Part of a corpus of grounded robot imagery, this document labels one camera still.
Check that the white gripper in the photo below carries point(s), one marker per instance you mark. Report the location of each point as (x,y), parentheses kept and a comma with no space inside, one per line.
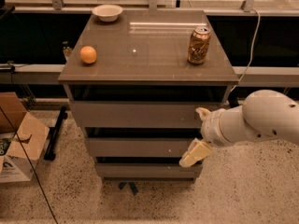
(211,128)

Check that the grey drawer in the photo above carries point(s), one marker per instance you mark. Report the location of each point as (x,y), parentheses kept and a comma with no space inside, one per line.
(136,115)
(147,171)
(137,147)

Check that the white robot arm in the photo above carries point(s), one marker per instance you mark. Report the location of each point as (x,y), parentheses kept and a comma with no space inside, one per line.
(265,115)

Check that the grey drawer cabinet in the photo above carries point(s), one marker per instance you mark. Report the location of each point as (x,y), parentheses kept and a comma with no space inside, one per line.
(142,58)

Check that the grey bottom drawer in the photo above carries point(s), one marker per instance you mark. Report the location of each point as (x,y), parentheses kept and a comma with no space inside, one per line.
(147,171)

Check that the grey top drawer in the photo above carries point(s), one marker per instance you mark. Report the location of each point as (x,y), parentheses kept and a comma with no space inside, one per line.
(136,115)

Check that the black stand foot right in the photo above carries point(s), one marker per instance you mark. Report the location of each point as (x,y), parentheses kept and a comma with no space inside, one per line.
(233,100)

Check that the black stand foot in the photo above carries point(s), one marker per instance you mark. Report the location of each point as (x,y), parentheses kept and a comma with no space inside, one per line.
(233,100)
(54,131)

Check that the gold soda can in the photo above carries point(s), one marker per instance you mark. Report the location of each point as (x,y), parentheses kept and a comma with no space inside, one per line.
(199,44)

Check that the orange fruit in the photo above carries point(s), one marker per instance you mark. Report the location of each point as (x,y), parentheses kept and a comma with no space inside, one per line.
(88,54)

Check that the black stand foot left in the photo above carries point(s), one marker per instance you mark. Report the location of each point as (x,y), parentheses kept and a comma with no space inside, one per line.
(54,131)

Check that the white bowl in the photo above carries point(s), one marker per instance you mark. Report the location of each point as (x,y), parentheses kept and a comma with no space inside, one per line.
(107,13)

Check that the cardboard box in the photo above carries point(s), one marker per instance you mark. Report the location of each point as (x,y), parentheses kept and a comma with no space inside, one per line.
(22,140)

